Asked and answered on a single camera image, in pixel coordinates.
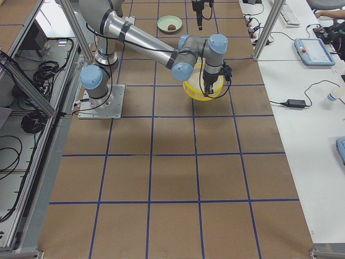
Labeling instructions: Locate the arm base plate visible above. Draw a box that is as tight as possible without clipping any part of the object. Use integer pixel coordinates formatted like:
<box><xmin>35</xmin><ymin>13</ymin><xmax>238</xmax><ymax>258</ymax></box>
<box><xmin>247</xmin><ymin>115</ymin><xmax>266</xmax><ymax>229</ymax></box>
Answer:
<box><xmin>78</xmin><ymin>84</ymin><xmax>126</xmax><ymax>119</ymax></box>
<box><xmin>123</xmin><ymin>16</ymin><xmax>135</xmax><ymax>25</ymax></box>

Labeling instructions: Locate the aluminium frame post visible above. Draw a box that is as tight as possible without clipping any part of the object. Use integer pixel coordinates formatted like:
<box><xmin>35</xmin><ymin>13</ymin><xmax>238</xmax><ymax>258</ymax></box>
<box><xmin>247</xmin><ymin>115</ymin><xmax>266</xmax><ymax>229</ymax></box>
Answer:
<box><xmin>252</xmin><ymin>0</ymin><xmax>285</xmax><ymax>61</ymax></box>

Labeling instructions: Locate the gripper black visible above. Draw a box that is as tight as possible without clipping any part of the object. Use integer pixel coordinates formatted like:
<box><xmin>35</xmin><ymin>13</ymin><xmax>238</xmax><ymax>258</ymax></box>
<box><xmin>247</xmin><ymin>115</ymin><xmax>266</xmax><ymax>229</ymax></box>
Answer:
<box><xmin>203</xmin><ymin>70</ymin><xmax>219</xmax><ymax>97</ymax></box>
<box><xmin>191</xmin><ymin>0</ymin><xmax>204</xmax><ymax>30</ymax></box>

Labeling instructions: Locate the black power adapter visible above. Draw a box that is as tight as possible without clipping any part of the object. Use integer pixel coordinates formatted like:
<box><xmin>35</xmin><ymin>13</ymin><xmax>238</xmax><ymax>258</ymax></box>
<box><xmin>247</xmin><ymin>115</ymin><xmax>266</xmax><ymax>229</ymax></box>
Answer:
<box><xmin>285</xmin><ymin>99</ymin><xmax>307</xmax><ymax>108</ymax></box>

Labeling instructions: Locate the light green plate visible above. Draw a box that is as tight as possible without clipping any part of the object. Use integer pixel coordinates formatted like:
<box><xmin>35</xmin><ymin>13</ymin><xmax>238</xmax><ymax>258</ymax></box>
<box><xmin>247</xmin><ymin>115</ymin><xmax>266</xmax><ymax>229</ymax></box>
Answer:
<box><xmin>157</xmin><ymin>16</ymin><xmax>183</xmax><ymax>33</ymax></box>

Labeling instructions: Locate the yellow steamer top layer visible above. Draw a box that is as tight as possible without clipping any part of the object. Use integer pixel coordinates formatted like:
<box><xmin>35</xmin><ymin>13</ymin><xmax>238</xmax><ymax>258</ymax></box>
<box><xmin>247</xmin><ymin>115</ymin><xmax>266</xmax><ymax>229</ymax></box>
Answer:
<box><xmin>183</xmin><ymin>63</ymin><xmax>225</xmax><ymax>101</ymax></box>

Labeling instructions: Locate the blue teach pendant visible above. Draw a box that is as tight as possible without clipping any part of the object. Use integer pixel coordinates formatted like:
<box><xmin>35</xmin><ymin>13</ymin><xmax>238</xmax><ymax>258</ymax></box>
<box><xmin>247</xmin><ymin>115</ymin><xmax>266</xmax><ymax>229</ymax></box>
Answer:
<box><xmin>294</xmin><ymin>38</ymin><xmax>335</xmax><ymax>66</ymax></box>
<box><xmin>336</xmin><ymin>138</ymin><xmax>345</xmax><ymax>164</ymax></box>

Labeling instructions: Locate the paper cup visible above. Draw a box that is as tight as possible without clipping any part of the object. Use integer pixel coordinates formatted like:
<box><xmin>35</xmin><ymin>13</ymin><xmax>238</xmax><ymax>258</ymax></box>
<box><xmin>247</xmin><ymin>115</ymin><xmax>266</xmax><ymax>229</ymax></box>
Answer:
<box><xmin>325</xmin><ymin>87</ymin><xmax>344</xmax><ymax>110</ymax></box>

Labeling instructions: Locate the brown bun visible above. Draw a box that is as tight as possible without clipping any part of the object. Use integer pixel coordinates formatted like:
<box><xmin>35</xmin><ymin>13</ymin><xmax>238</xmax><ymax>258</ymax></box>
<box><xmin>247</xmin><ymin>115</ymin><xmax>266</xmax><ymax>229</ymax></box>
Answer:
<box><xmin>168</xmin><ymin>24</ymin><xmax>176</xmax><ymax>31</ymax></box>

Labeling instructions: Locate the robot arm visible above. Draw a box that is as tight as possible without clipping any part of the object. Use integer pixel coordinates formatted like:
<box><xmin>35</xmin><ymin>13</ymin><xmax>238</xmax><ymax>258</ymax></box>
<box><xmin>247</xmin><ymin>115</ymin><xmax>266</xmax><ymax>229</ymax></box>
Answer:
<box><xmin>79</xmin><ymin>1</ymin><xmax>232</xmax><ymax>98</ymax></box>

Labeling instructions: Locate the white keyboard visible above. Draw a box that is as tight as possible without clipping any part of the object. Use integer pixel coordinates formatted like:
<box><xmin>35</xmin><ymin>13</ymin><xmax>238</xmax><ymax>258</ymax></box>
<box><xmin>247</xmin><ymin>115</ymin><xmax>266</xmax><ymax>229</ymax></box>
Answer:
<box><xmin>279</xmin><ymin>4</ymin><xmax>301</xmax><ymax>28</ymax></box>

